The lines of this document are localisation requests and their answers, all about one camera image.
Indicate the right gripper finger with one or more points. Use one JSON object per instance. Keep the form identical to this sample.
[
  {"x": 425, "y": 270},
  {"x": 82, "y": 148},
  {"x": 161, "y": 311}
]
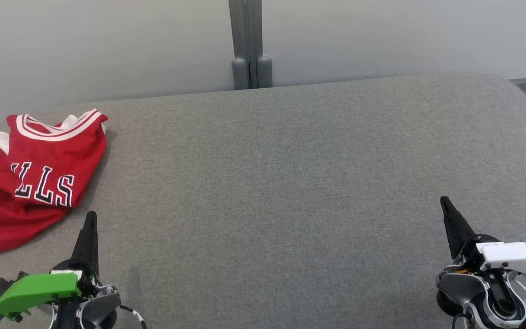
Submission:
[{"x": 455, "y": 228}]

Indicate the red white basketball jersey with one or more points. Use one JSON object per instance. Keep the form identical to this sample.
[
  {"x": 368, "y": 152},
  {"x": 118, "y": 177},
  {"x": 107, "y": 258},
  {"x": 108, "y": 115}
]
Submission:
[{"x": 53, "y": 151}]

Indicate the red shorts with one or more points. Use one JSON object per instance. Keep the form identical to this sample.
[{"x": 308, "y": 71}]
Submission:
[{"x": 2, "y": 228}]

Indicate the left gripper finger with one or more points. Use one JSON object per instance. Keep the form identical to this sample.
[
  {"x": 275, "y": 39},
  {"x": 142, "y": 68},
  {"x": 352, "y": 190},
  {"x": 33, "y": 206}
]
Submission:
[{"x": 88, "y": 242}]

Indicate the grey partition post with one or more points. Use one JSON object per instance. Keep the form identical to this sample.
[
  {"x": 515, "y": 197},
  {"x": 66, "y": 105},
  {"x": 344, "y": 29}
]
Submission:
[{"x": 244, "y": 36}]

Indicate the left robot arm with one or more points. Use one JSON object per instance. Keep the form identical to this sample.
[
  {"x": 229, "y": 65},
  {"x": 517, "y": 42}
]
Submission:
[{"x": 101, "y": 308}]

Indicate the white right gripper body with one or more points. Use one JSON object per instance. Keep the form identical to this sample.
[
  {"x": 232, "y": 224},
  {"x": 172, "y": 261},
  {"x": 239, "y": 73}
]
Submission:
[{"x": 514, "y": 256}]

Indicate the grey fabric sofa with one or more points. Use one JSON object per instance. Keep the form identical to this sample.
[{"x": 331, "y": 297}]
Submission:
[{"x": 267, "y": 183}]

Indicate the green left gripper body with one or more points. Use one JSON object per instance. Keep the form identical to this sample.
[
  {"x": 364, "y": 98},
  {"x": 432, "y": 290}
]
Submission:
[{"x": 39, "y": 288}]

